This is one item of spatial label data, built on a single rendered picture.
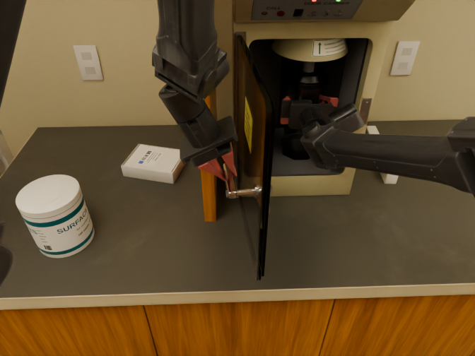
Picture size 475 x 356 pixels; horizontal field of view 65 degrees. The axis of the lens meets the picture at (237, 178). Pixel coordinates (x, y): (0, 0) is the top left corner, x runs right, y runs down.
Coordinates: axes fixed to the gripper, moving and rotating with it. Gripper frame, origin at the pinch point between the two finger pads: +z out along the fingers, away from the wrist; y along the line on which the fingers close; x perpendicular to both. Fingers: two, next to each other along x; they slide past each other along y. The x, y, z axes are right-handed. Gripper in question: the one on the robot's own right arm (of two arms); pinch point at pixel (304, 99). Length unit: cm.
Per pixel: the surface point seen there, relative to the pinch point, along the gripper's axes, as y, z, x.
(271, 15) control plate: 11.6, -15.7, -25.3
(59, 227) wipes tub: 57, -31, 13
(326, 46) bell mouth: -1.5, -8.6, -16.7
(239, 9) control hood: 17.5, -17.0, -26.7
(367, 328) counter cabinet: -15, -38, 46
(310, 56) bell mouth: 1.9, -9.4, -15.1
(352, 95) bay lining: -9.8, -7.0, -4.6
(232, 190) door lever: 19.4, -39.3, -3.3
